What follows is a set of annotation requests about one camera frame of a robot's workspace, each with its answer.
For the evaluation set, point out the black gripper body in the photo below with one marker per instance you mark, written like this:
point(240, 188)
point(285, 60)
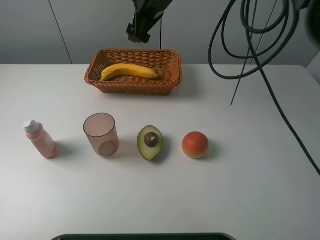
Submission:
point(149, 12)

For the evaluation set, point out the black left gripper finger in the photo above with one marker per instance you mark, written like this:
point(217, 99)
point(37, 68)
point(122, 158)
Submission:
point(131, 32)

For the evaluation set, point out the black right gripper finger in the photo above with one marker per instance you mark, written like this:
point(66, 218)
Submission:
point(142, 32)

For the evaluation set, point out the yellow plastic banana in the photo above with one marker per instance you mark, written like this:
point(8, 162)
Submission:
point(123, 69)

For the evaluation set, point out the brown wicker basket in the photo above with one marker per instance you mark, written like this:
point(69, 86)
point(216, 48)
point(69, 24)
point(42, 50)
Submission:
point(166, 63)

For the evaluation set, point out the translucent pink plastic cup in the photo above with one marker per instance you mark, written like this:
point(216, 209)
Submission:
point(100, 129)

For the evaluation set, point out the halved toy avocado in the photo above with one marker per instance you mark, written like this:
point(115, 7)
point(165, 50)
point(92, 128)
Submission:
point(150, 142)

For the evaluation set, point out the red orange toy tomato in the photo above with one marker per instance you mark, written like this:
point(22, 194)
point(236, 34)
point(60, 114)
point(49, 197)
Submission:
point(195, 145)

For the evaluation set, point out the pink bottle white cap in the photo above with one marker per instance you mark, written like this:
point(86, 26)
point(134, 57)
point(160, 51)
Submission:
point(42, 141)

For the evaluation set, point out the black tray edge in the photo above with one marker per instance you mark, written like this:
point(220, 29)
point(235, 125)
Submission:
point(150, 236)

